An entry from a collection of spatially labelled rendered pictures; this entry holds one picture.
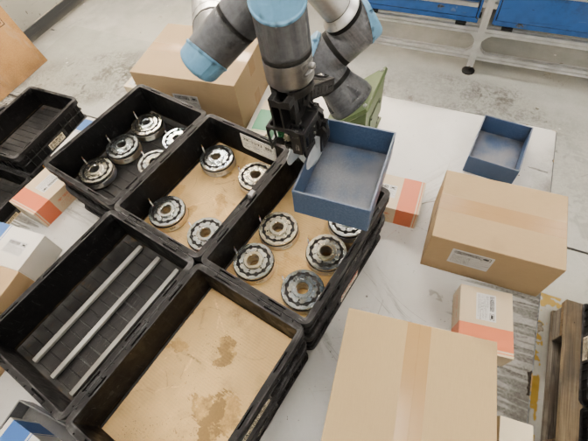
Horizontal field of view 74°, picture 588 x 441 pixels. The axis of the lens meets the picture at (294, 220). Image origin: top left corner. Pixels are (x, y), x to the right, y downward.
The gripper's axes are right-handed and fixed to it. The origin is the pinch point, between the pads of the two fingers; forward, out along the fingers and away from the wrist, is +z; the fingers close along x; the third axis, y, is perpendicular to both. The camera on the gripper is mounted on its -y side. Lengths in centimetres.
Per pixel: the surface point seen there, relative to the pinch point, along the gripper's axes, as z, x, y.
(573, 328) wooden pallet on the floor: 104, 84, -33
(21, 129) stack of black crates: 52, -167, -21
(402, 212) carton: 36.7, 16.6, -18.8
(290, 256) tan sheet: 29.3, -5.5, 8.8
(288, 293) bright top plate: 26.8, -0.9, 19.0
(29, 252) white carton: 28, -78, 33
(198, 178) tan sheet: 26.7, -41.8, -4.9
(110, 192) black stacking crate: 25, -64, 9
